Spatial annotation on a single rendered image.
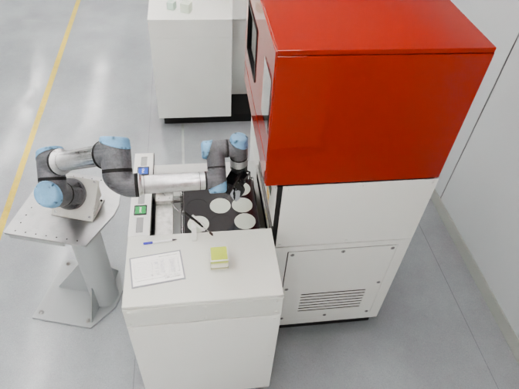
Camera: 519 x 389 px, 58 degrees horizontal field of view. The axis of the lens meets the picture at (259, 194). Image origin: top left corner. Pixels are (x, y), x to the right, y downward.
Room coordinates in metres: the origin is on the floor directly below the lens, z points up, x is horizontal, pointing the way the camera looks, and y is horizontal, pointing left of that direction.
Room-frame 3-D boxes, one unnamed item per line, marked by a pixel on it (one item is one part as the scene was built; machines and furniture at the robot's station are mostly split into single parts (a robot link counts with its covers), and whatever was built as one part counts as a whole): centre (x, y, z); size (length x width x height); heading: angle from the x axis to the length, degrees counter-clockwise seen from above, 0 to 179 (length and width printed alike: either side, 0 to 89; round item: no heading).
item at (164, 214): (1.45, 0.44, 0.87); 0.36 x 0.08 x 0.03; 10
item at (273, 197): (1.74, 0.00, 1.02); 0.82 x 0.03 x 0.40; 10
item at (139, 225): (1.51, 0.55, 0.89); 0.55 x 0.09 x 0.14; 10
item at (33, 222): (1.51, 0.92, 0.75); 0.45 x 0.44 x 0.13; 84
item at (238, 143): (1.49, 0.10, 1.29); 0.09 x 0.08 x 0.11; 103
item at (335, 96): (1.80, -0.31, 1.52); 0.81 x 0.75 x 0.59; 10
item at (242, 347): (1.42, 0.27, 0.41); 0.97 x 0.64 x 0.82; 10
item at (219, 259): (1.13, 0.14, 1.00); 0.07 x 0.07 x 0.07; 11
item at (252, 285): (1.12, 0.21, 0.89); 0.62 x 0.35 x 0.14; 100
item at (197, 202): (1.51, 0.18, 0.90); 0.34 x 0.34 x 0.01; 10
